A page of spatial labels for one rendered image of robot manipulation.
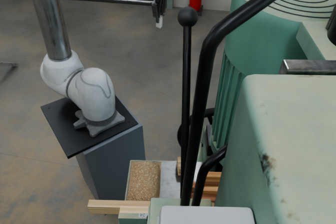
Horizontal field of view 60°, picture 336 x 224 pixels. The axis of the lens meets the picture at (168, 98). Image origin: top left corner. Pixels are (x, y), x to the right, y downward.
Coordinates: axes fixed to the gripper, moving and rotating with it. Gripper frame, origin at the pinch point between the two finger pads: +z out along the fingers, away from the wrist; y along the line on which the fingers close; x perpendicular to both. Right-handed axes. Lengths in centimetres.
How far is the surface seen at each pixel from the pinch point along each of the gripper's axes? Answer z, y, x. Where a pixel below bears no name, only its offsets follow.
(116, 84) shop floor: 91, 18, 56
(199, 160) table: -4, -67, -62
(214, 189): -14, -78, -71
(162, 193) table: -8, -84, -59
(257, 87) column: -71, -100, -76
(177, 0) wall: 89, 174, 90
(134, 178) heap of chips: -10, -86, -50
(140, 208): -13, -93, -58
